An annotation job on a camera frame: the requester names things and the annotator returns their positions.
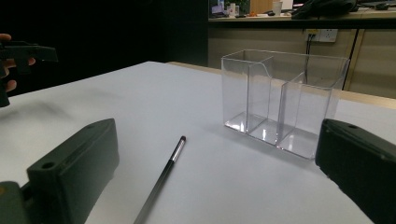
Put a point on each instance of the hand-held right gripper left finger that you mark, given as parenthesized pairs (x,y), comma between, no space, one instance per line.
(77,168)

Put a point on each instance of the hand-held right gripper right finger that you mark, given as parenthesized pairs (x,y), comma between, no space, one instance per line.
(361,161)

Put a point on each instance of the black pen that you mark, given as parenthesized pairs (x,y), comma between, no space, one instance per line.
(162,179)

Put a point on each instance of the clear acrylic organizer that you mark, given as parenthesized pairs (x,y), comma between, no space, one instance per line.
(267,102)

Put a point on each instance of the wooden counter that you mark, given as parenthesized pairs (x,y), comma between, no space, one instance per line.
(299,22)

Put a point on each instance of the black bag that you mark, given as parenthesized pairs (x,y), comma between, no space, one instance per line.
(323,8)

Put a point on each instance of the white cup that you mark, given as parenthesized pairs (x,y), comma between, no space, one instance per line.
(277,8)

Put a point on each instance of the white bottle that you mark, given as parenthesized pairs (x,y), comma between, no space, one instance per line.
(232,10)

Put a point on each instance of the white wall outlet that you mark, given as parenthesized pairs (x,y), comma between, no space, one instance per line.
(323,35)

